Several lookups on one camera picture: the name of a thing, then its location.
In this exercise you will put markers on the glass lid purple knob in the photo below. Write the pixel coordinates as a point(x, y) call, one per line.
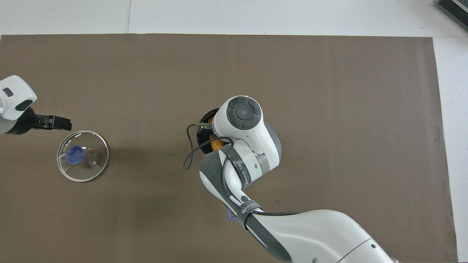
point(82, 157)

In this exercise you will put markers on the dark ribbed device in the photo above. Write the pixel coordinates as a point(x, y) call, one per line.
point(453, 9)

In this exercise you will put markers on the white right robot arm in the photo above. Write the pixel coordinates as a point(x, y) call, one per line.
point(248, 153)

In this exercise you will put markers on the yellow toy corn cob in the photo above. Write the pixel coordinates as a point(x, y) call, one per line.
point(218, 145)

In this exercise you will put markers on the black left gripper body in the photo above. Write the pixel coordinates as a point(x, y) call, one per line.
point(25, 122)

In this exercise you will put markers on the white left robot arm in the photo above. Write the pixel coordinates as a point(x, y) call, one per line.
point(14, 96)

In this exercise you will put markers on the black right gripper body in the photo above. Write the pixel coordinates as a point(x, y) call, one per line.
point(204, 138)

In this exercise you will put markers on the brown table mat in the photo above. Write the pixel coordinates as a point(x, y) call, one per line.
point(329, 91)

